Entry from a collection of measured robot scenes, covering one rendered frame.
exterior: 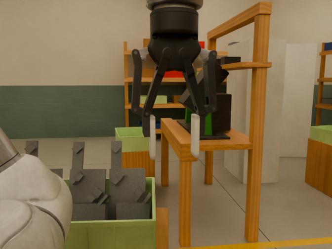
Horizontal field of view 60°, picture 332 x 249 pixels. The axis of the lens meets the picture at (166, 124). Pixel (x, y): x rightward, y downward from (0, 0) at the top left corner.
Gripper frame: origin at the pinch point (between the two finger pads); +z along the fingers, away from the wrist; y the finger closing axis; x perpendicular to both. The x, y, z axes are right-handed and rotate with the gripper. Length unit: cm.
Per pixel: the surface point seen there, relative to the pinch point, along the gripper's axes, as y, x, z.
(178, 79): -119, -591, -9
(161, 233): -6, -61, 52
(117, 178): 11, -68, 30
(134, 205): 4, -61, 39
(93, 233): 18, -43, 39
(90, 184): 22, -71, 33
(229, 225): -93, -202, 131
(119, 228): 10, -42, 38
